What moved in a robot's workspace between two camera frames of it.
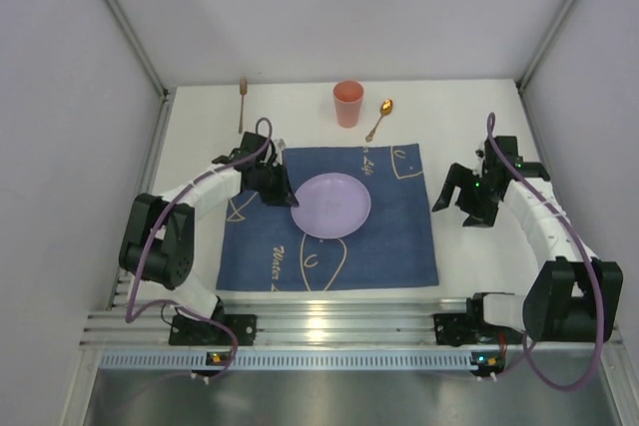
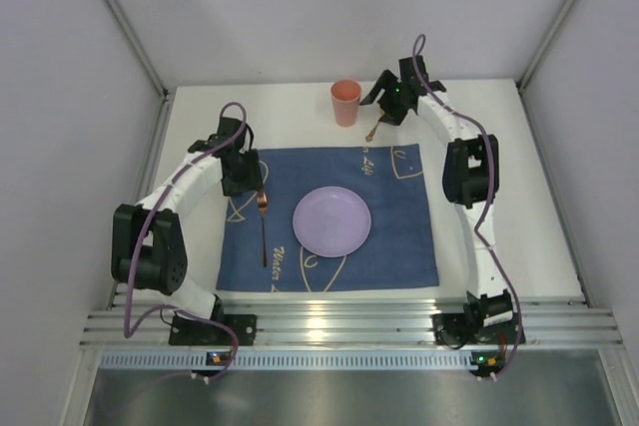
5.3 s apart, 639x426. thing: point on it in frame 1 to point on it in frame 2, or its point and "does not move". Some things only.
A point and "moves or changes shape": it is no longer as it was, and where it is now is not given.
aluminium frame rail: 142,322 does not move
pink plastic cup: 348,96 does not move
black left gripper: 273,187 to 248,182
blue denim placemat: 265,247 does not move
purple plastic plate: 331,206 moves or changes shape
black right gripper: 469,194 to 391,110
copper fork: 243,90 to 262,200
